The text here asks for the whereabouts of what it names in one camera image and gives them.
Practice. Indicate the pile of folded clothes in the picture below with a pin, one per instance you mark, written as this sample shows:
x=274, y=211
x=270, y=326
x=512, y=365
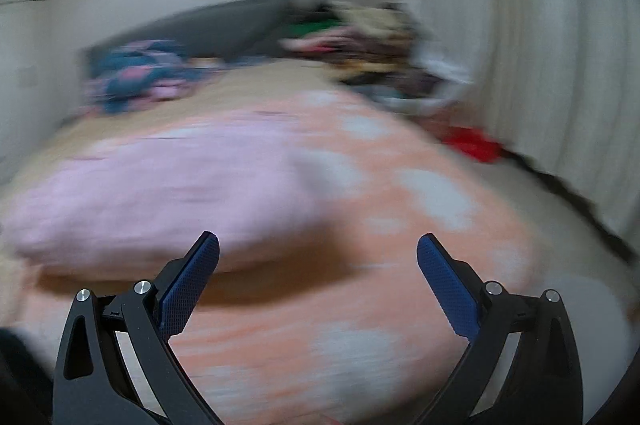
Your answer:
x=360, y=35

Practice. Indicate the white satin curtain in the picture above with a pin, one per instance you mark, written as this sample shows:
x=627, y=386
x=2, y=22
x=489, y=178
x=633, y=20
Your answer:
x=550, y=55

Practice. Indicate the red cloth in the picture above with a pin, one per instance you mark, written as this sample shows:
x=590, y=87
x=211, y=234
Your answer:
x=472, y=142

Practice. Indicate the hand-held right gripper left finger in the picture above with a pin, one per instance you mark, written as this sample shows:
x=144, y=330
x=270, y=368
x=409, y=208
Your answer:
x=190, y=285

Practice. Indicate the teal floral quilted garment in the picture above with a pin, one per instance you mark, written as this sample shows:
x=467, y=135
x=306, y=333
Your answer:
x=135, y=75

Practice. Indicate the beige bed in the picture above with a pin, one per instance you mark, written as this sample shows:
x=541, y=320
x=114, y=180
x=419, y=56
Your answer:
x=280, y=80

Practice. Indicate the pink quilted jacket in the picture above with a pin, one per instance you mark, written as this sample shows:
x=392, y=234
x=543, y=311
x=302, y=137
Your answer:
x=175, y=205

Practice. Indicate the orange plaid cloud blanket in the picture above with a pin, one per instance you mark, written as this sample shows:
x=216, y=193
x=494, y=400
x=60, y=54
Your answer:
x=400, y=255

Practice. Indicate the heap of dark clothes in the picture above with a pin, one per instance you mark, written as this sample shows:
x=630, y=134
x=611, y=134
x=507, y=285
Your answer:
x=400, y=87

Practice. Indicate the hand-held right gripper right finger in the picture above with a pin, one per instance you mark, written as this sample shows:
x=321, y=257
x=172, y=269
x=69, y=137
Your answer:
x=445, y=285

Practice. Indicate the grey headboard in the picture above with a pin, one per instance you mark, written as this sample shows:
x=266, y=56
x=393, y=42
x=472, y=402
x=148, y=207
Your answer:
x=225, y=30

